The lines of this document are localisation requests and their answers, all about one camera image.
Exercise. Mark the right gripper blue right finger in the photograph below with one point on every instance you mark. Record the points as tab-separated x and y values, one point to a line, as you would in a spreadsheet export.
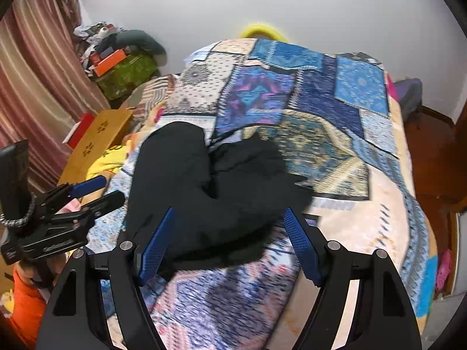
303	248

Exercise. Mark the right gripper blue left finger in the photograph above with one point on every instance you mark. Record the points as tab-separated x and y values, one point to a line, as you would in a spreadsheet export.
152	252

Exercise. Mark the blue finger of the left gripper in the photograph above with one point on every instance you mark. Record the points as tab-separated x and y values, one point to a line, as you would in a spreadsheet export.
88	187
107	203

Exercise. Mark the black zip hoodie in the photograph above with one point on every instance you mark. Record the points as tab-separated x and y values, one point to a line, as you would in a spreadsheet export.
226	201

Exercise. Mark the orange sleeved forearm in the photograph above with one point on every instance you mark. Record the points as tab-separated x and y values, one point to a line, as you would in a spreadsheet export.
29	307

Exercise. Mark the person left hand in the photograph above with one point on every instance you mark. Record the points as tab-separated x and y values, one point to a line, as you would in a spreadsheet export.
47	270

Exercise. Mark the yellow cartoon blanket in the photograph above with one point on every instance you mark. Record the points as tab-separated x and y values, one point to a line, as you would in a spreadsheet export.
110	162

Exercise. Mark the striped pink curtain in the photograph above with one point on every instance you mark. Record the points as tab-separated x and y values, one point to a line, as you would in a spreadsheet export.
44	90

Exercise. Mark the striped brown pillow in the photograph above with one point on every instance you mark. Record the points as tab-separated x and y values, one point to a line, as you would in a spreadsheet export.
145	97

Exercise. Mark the orange flat box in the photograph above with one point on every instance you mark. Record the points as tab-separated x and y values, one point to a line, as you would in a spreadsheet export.
106	64

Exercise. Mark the green patterned storage box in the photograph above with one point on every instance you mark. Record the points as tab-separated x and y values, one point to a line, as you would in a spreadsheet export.
127	75

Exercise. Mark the pink croc shoe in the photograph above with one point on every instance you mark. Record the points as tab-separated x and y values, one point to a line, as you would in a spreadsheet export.
443	270

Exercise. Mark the grey stuffed pillow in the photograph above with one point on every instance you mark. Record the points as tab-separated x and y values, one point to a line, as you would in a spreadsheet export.
141	40

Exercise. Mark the purple grey backpack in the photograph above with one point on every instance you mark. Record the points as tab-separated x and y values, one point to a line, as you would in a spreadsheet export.
409	93

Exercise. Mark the yellow ring pillow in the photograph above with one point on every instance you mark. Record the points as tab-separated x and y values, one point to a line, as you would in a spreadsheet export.
263	31

